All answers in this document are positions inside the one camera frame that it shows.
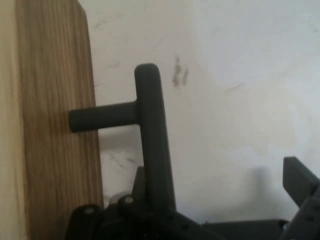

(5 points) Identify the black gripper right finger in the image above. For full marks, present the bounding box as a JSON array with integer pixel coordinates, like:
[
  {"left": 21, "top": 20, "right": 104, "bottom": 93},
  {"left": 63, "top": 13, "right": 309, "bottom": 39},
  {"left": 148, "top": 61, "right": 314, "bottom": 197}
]
[{"left": 281, "top": 156, "right": 320, "bottom": 240}]

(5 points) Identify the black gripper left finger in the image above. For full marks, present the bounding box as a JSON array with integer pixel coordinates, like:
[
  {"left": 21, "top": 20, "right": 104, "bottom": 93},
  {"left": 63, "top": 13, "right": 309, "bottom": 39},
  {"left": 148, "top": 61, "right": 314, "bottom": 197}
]
[{"left": 64, "top": 166, "right": 203, "bottom": 240}]

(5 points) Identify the black drawer handle bar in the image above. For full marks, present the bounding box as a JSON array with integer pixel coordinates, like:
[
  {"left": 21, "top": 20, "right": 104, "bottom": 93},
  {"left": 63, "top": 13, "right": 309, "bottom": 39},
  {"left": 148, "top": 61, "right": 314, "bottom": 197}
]
[{"left": 68, "top": 63, "right": 177, "bottom": 213}]

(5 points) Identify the wooden cabinet door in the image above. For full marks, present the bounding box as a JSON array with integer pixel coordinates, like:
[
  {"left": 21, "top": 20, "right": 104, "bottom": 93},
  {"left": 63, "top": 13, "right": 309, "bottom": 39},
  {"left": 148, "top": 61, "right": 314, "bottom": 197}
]
[{"left": 0, "top": 0, "right": 105, "bottom": 240}]

